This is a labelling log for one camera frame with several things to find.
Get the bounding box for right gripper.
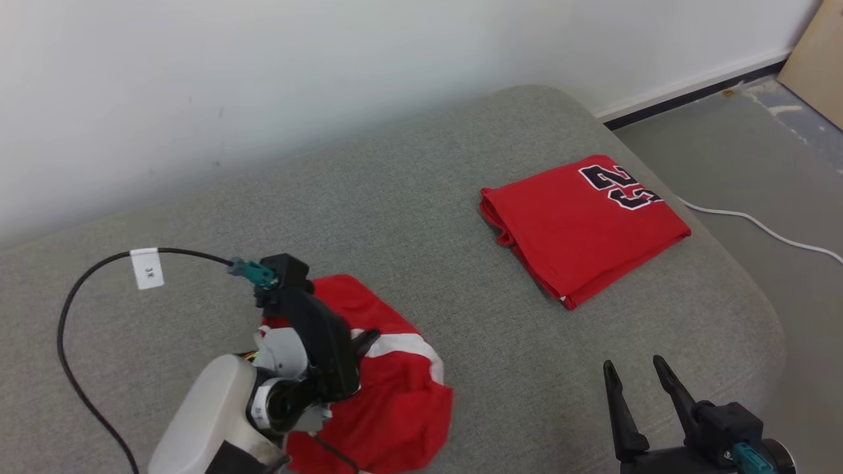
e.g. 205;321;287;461
603;355;739;474

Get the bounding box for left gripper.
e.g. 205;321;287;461
263;286;382;404

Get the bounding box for red shorts with white stripe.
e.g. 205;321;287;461
262;275;454;474

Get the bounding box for red basketball jersey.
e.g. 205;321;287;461
479;155;692;311

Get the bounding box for grey fabric sofa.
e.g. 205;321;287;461
0;84;788;474

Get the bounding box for beige wooden board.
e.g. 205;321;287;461
777;0;843;130

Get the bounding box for white floor cable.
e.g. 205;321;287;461
678;197;843;265

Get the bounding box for black left camera cable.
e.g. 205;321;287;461
56;247;277;474

